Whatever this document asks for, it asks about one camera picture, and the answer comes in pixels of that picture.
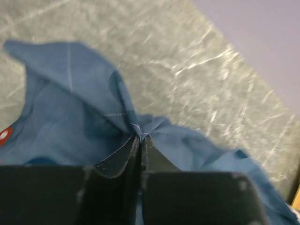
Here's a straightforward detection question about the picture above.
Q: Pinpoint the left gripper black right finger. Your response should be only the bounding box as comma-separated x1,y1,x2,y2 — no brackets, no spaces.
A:
141,136,180,225

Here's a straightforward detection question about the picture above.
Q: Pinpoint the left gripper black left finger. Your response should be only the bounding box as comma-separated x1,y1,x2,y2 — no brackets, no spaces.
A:
77,135,141,225

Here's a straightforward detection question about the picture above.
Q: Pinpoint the blue cartoon mouse pillowcase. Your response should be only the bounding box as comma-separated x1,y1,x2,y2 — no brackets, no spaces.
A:
0,40,300,225

